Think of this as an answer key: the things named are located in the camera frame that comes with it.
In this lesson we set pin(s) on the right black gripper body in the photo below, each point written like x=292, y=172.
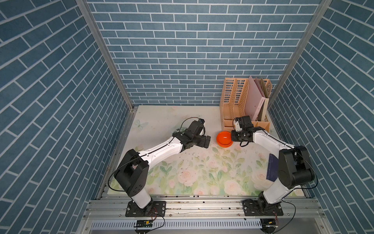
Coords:
x=236, y=136

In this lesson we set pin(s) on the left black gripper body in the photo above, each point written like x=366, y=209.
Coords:
x=198, y=140

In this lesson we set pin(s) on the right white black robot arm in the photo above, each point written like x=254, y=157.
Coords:
x=289, y=165

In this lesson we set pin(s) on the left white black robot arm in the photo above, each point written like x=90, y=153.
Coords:
x=132, y=172

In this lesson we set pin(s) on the brown folder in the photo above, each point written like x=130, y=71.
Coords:
x=265, y=87

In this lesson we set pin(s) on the pink folder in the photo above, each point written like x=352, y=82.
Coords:
x=254, y=100

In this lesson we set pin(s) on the floral table mat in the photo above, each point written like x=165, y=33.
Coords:
x=232, y=171

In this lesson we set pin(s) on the dark blue notebook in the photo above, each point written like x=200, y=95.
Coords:
x=272, y=168

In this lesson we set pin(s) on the green circuit board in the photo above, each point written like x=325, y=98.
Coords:
x=148, y=224

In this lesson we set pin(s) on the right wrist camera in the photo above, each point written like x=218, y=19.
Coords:
x=236, y=125

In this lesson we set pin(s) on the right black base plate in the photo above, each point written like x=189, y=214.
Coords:
x=249, y=208

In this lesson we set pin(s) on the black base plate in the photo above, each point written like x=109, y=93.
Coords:
x=249, y=208
x=152, y=209

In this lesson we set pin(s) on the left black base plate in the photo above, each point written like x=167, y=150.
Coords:
x=152, y=209

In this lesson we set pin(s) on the white perforated cable duct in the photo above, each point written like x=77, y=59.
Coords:
x=175, y=224

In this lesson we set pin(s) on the aluminium mounting rail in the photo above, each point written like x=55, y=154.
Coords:
x=183, y=207

